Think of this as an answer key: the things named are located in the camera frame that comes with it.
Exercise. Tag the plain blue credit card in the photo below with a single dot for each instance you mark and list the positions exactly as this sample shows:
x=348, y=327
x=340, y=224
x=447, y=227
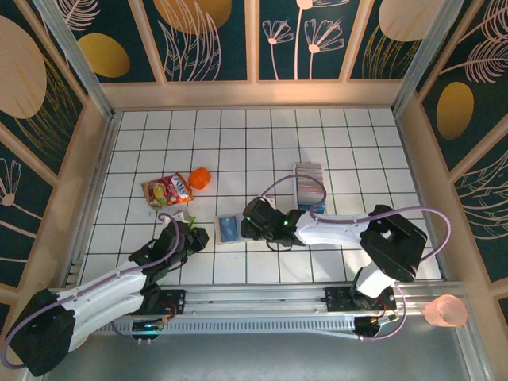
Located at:
x=228, y=230

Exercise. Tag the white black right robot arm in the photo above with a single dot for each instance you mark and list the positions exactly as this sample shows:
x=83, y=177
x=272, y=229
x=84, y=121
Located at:
x=333, y=232

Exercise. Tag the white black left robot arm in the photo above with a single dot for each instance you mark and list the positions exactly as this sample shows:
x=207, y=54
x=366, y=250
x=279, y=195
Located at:
x=103, y=291

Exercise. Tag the stack of assorted credit cards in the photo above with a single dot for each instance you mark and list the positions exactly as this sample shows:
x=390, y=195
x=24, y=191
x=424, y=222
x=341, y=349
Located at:
x=311, y=186

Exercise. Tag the red snack bag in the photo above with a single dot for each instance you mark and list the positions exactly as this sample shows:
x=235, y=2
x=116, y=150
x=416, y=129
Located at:
x=166, y=192

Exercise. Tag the orange ball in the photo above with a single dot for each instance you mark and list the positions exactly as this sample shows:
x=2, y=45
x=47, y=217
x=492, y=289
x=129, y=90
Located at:
x=199, y=178

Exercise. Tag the pink plastic cup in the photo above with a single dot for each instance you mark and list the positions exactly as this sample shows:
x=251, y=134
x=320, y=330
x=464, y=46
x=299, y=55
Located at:
x=444, y=311

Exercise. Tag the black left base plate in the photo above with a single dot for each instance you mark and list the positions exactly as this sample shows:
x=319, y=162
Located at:
x=174, y=301

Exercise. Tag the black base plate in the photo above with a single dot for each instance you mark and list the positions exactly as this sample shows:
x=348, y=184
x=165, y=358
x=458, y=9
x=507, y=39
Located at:
x=337, y=299
x=174, y=301

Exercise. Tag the aluminium mounting rail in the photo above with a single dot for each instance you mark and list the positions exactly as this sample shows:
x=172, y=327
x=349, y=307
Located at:
x=254, y=301

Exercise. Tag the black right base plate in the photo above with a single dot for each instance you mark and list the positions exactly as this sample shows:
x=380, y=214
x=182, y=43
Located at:
x=337, y=299

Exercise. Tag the aluminium frame post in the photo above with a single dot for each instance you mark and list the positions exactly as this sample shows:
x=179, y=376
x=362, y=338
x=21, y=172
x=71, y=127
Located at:
x=424, y=59
x=81, y=67

